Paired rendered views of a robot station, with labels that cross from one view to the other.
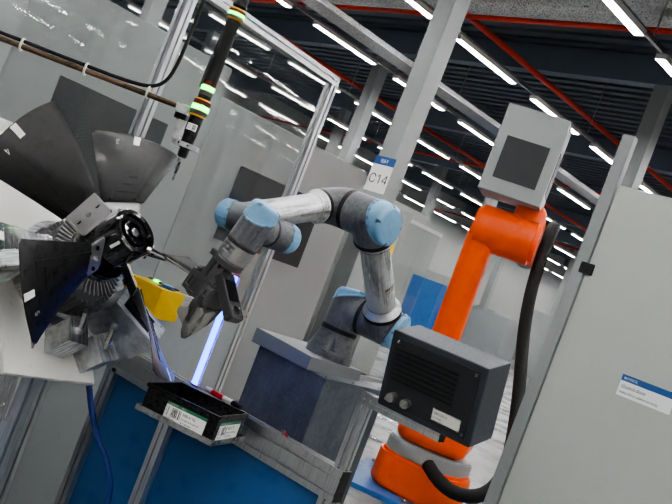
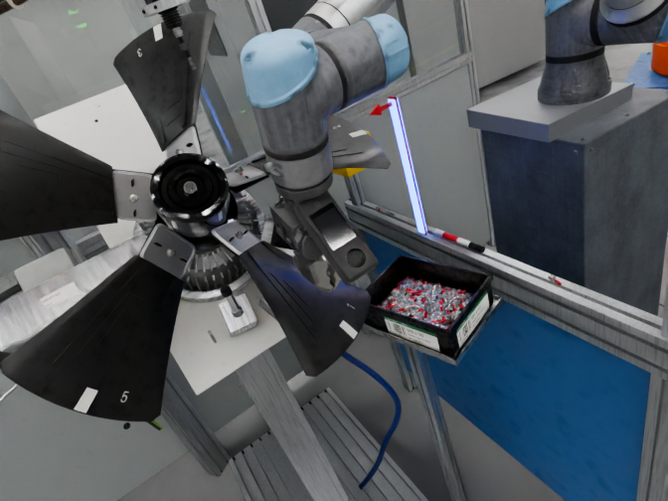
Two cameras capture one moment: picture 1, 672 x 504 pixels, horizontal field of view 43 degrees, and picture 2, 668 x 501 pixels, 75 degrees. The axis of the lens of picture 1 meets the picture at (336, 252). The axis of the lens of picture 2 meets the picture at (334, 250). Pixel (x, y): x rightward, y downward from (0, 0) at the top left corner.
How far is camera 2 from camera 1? 153 cm
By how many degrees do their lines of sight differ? 44
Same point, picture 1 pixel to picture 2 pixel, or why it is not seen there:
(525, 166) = not seen: outside the picture
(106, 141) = (130, 63)
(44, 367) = (240, 352)
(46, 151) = (16, 170)
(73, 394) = not seen: hidden behind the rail
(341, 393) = (615, 142)
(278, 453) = (557, 311)
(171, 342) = (416, 127)
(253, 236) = (288, 127)
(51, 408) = not seen: hidden behind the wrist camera
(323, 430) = (607, 195)
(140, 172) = (176, 78)
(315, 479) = (634, 351)
